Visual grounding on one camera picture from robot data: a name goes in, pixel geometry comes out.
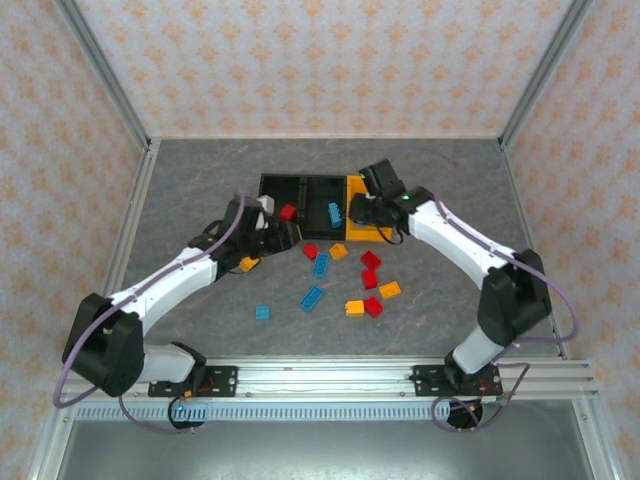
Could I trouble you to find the yellow plastic bin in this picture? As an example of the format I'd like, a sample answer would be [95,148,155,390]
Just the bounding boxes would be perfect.
[344,174,396,244]

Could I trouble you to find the black plastic bin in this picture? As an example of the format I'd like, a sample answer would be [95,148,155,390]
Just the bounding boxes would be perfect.
[301,174,350,241]
[257,173,307,239]

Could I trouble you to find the grey metal sheet panel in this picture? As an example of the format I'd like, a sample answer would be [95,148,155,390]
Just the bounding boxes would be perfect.
[27,402,626,480]

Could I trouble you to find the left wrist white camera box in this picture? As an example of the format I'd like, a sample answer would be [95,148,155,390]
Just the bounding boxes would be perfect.
[245,202,269,232]

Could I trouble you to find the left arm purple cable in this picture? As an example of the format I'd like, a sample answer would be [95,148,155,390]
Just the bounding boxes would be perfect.
[52,187,247,436]

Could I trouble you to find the aluminium table side rail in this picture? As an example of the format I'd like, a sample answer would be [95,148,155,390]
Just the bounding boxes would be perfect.
[498,138,571,361]
[79,138,162,361]

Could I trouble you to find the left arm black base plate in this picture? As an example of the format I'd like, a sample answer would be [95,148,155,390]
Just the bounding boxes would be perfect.
[148,364,240,399]

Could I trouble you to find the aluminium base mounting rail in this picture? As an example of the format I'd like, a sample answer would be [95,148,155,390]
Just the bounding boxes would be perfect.
[53,355,600,402]

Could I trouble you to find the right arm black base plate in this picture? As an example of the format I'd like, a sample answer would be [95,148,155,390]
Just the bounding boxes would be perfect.
[412,363,505,399]

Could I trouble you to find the grey slotted cable duct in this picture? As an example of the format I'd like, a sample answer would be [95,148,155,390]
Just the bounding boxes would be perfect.
[74,402,504,423]

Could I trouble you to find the black round cable port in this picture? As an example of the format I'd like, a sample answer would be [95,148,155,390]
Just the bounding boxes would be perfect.
[446,397,484,432]
[168,397,206,432]

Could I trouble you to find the aluminium frame post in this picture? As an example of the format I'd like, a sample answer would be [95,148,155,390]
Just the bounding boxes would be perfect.
[52,0,154,151]
[497,0,599,151]

